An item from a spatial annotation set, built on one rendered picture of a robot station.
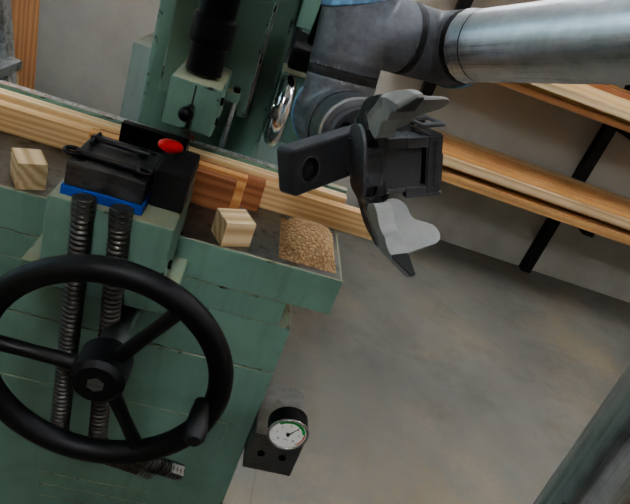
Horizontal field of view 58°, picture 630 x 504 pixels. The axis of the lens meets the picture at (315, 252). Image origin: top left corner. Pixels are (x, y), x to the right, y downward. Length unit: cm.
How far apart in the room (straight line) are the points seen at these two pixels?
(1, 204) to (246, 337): 37
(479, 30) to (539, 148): 276
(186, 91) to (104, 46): 259
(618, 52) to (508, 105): 275
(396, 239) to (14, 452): 79
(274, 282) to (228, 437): 31
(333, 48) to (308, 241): 26
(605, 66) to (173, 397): 73
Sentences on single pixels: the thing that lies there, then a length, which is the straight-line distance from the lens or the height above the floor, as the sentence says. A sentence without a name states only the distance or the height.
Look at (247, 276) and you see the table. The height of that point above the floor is 87.
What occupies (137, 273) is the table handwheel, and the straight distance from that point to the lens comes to 59.
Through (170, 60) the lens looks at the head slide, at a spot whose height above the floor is 105.
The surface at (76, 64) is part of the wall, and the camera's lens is 348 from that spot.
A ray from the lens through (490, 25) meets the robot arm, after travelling 71.
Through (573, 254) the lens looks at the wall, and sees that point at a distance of 381.
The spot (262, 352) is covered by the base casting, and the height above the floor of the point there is 75.
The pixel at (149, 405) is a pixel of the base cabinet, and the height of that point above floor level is 59.
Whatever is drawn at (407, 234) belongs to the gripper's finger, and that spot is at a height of 108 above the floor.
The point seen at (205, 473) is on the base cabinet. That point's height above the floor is 47.
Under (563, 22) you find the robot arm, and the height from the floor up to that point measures 129.
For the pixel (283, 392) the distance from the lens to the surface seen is 101.
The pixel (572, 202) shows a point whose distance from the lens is 308.
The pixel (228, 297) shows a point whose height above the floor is 83.
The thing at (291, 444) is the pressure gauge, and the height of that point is 64.
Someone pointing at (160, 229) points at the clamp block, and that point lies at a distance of 66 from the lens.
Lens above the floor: 128
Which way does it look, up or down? 27 degrees down
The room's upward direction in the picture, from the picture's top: 21 degrees clockwise
